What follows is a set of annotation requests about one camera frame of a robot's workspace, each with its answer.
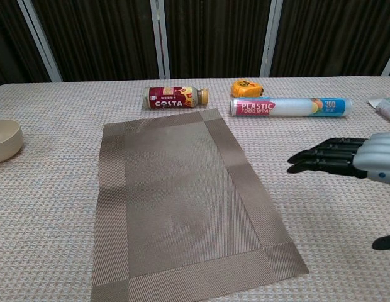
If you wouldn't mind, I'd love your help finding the Costa coffee bottle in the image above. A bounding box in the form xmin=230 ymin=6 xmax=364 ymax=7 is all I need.
xmin=142 ymin=86 xmax=209 ymax=110

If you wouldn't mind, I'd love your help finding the light brown bowl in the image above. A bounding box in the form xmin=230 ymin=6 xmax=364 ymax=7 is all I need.
xmin=0 ymin=120 xmax=25 ymax=164

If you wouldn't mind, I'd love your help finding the black curtain panel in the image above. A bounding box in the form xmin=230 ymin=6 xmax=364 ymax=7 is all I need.
xmin=163 ymin=0 xmax=273 ymax=79
xmin=31 ymin=0 xmax=160 ymax=82
xmin=270 ymin=0 xmax=390 ymax=77
xmin=0 ymin=0 xmax=51 ymax=87

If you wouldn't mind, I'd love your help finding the yellow tape measure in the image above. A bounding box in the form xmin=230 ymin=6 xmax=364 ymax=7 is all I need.
xmin=231 ymin=79 xmax=264 ymax=98

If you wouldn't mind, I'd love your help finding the brown woven placemat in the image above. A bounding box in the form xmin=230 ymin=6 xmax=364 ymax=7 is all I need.
xmin=90 ymin=108 xmax=310 ymax=302

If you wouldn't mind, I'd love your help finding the floral paper box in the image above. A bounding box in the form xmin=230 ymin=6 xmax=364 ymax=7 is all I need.
xmin=367 ymin=96 xmax=390 ymax=126

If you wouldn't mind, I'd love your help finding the beige woven tablecloth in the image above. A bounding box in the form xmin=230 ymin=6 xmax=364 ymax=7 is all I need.
xmin=0 ymin=75 xmax=390 ymax=302

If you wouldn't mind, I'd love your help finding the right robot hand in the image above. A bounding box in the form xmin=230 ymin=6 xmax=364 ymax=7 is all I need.
xmin=286 ymin=131 xmax=390 ymax=251

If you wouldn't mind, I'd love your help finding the plastic food wrap roll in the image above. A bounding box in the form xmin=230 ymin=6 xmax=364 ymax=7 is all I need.
xmin=230 ymin=97 xmax=354 ymax=118

